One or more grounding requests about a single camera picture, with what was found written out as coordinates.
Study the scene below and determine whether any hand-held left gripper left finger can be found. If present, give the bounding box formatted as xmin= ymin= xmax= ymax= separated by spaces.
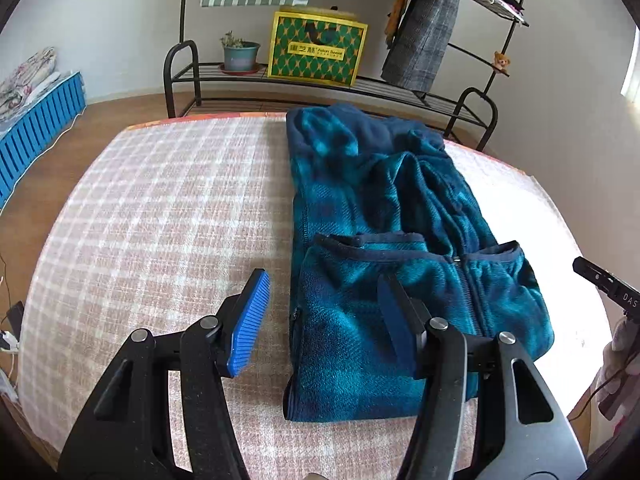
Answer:
xmin=59 ymin=268 xmax=272 ymax=480

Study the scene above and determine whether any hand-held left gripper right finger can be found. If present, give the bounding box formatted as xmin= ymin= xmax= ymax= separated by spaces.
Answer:
xmin=377 ymin=272 xmax=588 ymax=480

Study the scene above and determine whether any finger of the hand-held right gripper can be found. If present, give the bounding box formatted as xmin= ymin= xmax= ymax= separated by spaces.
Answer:
xmin=572 ymin=256 xmax=623 ymax=297

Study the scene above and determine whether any teal plaid fleece jacket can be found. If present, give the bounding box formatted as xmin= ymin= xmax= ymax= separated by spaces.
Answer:
xmin=282 ymin=104 xmax=557 ymax=422

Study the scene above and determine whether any person's right hand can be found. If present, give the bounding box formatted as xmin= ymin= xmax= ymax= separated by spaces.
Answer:
xmin=602 ymin=317 xmax=636 ymax=386

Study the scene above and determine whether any pink checked blanket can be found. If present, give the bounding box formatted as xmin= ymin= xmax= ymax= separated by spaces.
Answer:
xmin=15 ymin=112 xmax=616 ymax=480

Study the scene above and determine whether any black metal garment rack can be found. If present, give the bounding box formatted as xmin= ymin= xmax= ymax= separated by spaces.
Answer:
xmin=164 ymin=0 xmax=543 ymax=153

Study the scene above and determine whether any potted plant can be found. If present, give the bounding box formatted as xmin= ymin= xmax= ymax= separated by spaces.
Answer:
xmin=219 ymin=30 xmax=262 ymax=73

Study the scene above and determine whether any yellow and green patterned box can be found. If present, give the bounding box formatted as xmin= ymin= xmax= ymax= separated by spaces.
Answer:
xmin=266 ymin=5 xmax=369 ymax=87

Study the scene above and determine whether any grey plaid coat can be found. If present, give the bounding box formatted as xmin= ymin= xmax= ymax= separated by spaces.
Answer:
xmin=380 ymin=0 xmax=483 ymax=93

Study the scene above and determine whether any blue slatted plastic crate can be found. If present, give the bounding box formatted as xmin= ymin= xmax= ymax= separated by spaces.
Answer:
xmin=0 ymin=71 xmax=87 ymax=211

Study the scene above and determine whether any orange scarf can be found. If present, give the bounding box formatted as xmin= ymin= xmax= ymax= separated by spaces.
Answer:
xmin=384 ymin=0 xmax=408 ymax=51

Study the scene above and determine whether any floral bedding bundle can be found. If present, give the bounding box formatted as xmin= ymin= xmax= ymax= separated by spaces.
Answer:
xmin=0 ymin=46 xmax=63 ymax=121

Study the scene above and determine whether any black cable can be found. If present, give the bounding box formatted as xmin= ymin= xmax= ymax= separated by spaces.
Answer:
xmin=565 ymin=360 xmax=626 ymax=421

